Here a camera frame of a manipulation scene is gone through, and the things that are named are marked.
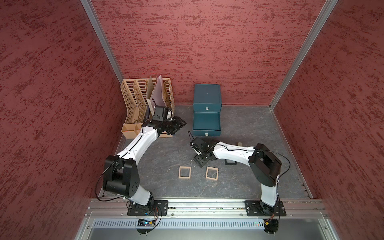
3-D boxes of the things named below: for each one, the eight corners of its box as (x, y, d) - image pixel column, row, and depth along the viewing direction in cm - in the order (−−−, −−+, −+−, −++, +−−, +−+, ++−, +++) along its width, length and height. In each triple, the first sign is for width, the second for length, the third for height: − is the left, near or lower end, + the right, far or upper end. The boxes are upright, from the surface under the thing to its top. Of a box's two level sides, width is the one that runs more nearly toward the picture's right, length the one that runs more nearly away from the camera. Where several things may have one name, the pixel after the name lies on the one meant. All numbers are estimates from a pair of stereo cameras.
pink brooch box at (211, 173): (204, 178, 86) (205, 177, 84) (206, 167, 90) (206, 166, 89) (217, 180, 85) (217, 179, 84) (218, 169, 89) (218, 168, 88)
